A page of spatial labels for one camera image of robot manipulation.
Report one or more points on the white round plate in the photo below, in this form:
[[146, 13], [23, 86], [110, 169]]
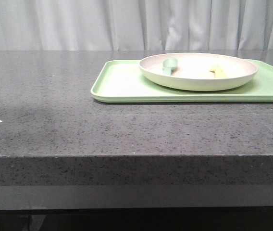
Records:
[[193, 73]]

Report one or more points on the yellow plastic fork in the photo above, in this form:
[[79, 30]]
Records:
[[218, 71]]

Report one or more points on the light green tray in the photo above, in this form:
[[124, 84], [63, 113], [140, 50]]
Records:
[[121, 81]]

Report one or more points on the pale green spoon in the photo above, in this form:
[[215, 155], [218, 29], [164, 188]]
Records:
[[169, 65]]

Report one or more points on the white curtain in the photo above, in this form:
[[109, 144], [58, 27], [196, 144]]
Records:
[[136, 25]]

